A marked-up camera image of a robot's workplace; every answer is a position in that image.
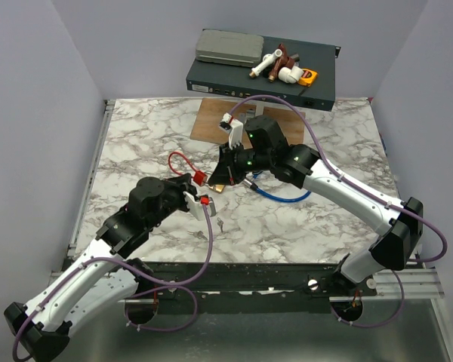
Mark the blue cable lock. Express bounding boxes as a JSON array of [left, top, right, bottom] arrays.
[[242, 179, 311, 204]]

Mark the grey plastic tool case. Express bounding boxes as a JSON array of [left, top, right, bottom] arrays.
[[196, 29, 264, 67]]

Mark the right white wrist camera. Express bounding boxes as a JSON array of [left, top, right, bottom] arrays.
[[219, 113, 243, 149]]

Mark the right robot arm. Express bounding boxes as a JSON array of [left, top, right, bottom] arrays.
[[208, 113, 423, 296]]

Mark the red cable padlock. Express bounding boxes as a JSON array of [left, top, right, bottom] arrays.
[[168, 151, 208, 186]]

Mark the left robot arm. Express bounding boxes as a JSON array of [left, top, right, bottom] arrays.
[[4, 173, 199, 361]]

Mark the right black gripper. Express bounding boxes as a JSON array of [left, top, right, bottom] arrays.
[[208, 141, 273, 187]]

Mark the white pvc pipe fitting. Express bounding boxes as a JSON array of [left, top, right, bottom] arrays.
[[249, 48, 283, 78]]

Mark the black mounting base plate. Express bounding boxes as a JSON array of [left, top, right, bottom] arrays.
[[125, 262, 377, 324]]

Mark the white pvc elbow fitting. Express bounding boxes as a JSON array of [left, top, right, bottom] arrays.
[[278, 66, 304, 84]]

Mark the yellow tape measure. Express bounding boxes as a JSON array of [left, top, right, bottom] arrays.
[[297, 68, 318, 87]]

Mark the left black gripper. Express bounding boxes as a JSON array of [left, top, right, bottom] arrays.
[[146, 174, 199, 230]]

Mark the dark blue network switch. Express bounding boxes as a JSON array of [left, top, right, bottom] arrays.
[[186, 35, 339, 111]]

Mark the brass padlock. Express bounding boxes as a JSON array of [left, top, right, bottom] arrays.
[[206, 184, 226, 194]]

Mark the wooden base board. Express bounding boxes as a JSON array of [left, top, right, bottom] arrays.
[[190, 98, 306, 145]]

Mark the silver key set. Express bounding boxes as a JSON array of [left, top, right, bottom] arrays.
[[189, 231, 208, 241]]

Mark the brown pipe fitting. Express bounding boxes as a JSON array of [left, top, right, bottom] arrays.
[[268, 43, 296, 82]]

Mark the metal bracket with lock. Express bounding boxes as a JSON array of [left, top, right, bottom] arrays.
[[239, 107, 263, 124]]

